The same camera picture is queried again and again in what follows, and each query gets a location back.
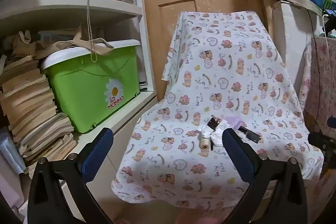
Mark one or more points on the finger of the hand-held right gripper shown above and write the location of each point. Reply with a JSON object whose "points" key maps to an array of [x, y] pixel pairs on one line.
{"points": [[321, 144], [332, 124]]}

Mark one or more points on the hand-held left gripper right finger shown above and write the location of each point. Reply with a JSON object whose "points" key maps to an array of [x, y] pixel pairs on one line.
{"points": [[236, 155]]}

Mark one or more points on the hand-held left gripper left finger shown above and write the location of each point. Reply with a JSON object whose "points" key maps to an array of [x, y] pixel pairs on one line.
{"points": [[97, 155]]}

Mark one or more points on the black plastic spoon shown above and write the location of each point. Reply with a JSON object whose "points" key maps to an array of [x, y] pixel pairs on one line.
{"points": [[249, 134]]}

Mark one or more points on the white tissue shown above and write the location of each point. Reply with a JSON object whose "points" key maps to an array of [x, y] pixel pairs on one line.
{"points": [[214, 134]]}

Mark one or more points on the purple checkered box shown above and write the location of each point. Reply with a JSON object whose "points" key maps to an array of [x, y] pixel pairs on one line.
{"points": [[234, 123]]}

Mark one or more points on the pink floral cloth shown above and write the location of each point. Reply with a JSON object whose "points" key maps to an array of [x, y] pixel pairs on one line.
{"points": [[323, 87]]}

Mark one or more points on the green storage box white lid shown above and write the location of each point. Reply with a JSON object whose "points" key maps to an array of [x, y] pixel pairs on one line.
{"points": [[89, 87]]}

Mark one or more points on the bear printed white cloth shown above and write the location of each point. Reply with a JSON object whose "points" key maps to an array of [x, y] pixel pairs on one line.
{"points": [[223, 69]]}

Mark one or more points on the white cabinet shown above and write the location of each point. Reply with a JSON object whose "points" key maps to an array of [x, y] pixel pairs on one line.
{"points": [[294, 43]]}

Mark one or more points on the beige tote bag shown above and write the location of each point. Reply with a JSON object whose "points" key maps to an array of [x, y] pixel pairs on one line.
{"points": [[78, 43]]}

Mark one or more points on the white shelf unit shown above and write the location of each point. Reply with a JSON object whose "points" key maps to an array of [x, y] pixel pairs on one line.
{"points": [[78, 6]]}

